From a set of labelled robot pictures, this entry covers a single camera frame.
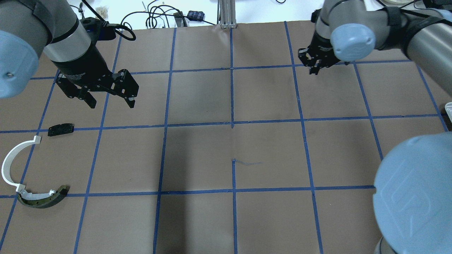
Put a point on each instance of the blue usb hub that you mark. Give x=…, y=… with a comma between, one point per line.
x=197, y=16

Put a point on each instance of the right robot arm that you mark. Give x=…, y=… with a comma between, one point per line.
x=307, y=188

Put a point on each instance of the aluminium frame post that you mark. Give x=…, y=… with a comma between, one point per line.
x=227, y=14

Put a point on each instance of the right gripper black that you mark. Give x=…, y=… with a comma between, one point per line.
x=322, y=48

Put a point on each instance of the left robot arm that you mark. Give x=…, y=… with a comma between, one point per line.
x=30, y=28

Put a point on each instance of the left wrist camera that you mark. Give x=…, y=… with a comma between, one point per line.
x=98, y=30

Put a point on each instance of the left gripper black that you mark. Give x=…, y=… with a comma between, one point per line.
x=84, y=65

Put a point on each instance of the black flat metal plate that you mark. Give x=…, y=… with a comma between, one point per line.
x=60, y=129

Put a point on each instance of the dark green brake shoe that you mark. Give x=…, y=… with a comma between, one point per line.
x=43, y=200

